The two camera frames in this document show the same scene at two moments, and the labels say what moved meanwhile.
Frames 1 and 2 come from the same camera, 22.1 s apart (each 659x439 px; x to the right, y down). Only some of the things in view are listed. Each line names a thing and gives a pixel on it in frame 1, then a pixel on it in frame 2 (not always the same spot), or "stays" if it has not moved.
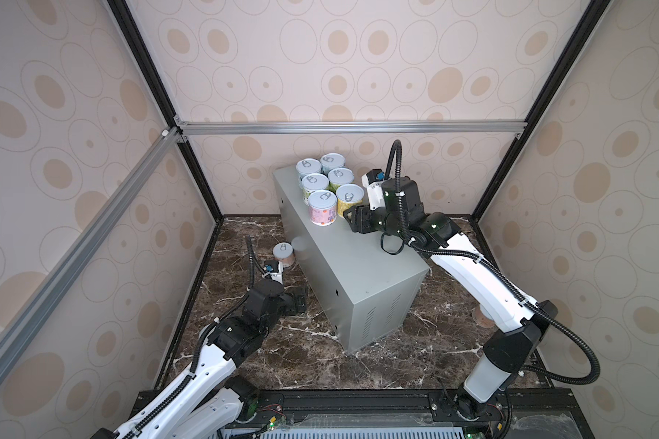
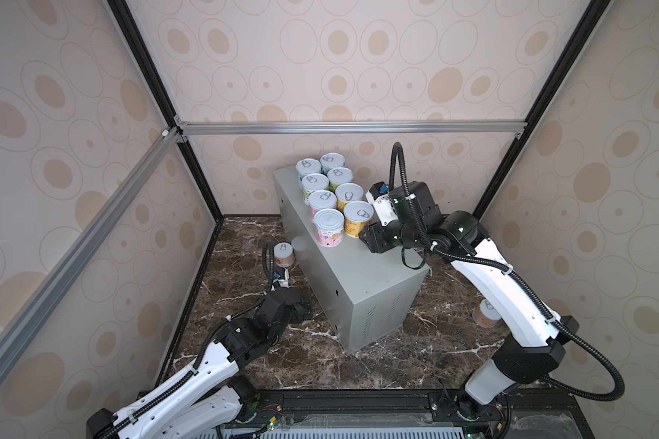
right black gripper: [359, 219] -> [372, 239]
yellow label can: [348, 196] stays
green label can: [339, 176] stays
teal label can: [331, 161] stays
